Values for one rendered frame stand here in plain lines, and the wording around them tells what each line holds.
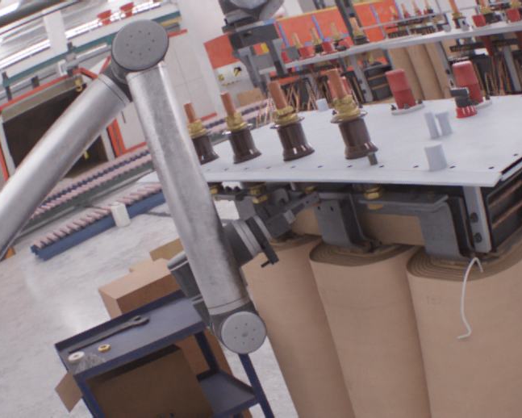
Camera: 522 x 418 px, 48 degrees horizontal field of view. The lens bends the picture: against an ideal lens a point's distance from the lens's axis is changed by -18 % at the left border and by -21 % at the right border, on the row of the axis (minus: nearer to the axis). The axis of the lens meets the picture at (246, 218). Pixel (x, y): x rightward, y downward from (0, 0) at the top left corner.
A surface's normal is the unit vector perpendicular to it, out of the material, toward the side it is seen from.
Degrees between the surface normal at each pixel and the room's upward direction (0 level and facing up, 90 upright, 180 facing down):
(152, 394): 90
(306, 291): 90
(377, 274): 90
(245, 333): 80
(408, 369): 90
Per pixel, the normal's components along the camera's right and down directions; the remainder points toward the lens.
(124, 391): 0.45, 0.05
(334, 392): -0.20, 0.29
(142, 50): 0.19, -0.02
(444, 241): -0.82, 0.39
